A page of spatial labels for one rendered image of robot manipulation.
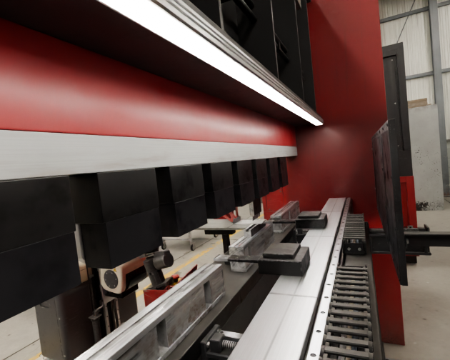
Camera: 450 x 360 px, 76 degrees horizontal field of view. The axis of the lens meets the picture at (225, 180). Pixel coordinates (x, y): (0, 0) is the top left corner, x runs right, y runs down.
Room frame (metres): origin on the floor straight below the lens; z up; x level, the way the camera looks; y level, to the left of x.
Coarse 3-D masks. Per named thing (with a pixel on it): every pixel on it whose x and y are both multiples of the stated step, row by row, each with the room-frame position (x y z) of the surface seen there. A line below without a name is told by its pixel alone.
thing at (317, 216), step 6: (300, 216) 1.14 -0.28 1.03; (306, 216) 1.13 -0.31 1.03; (312, 216) 1.12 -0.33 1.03; (318, 216) 1.11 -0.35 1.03; (324, 216) 1.13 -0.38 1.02; (264, 222) 1.24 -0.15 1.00; (270, 222) 1.23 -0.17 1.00; (276, 222) 1.22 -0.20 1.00; (282, 222) 1.20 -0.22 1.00; (288, 222) 1.19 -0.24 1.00; (294, 222) 1.18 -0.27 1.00; (300, 222) 1.13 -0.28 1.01; (306, 222) 1.12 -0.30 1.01; (312, 222) 1.11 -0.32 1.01; (318, 222) 1.10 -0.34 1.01; (324, 222) 1.11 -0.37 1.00; (300, 228) 1.13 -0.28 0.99; (306, 228) 1.12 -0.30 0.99; (312, 228) 1.11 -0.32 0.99; (318, 228) 1.10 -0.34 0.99
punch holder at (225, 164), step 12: (204, 168) 0.85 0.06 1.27; (216, 168) 0.87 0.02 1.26; (228, 168) 0.95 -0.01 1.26; (204, 180) 0.85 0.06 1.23; (216, 180) 0.86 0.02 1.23; (228, 180) 0.94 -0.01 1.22; (216, 192) 0.86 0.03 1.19; (228, 192) 0.93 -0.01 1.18; (216, 204) 0.85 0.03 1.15; (228, 204) 0.92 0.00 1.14; (216, 216) 0.84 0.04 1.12
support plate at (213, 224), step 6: (210, 222) 1.38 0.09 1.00; (216, 222) 1.36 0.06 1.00; (222, 222) 1.35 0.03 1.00; (228, 222) 1.33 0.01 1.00; (198, 228) 1.29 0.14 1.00; (204, 228) 1.27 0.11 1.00; (210, 228) 1.26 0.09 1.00; (216, 228) 1.25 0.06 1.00; (222, 228) 1.23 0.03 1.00; (228, 228) 1.22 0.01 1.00; (234, 228) 1.21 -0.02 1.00; (240, 228) 1.20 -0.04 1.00
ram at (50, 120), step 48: (0, 48) 0.37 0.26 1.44; (48, 48) 0.43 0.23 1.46; (0, 96) 0.36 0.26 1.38; (48, 96) 0.42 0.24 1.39; (96, 96) 0.49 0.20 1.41; (144, 96) 0.61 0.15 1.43; (192, 96) 0.78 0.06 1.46; (0, 144) 0.35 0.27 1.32; (48, 144) 0.41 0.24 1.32; (96, 144) 0.48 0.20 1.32; (144, 144) 0.59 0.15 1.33; (192, 144) 0.76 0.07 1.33; (240, 144) 1.06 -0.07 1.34; (288, 144) 1.78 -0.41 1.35
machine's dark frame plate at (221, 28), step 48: (0, 0) 0.34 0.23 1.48; (48, 0) 0.35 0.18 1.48; (192, 0) 0.58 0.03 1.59; (240, 0) 0.83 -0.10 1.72; (288, 0) 1.37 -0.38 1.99; (96, 48) 0.48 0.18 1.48; (144, 48) 0.50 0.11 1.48; (240, 48) 0.63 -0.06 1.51; (288, 48) 1.38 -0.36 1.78; (240, 96) 0.94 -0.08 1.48
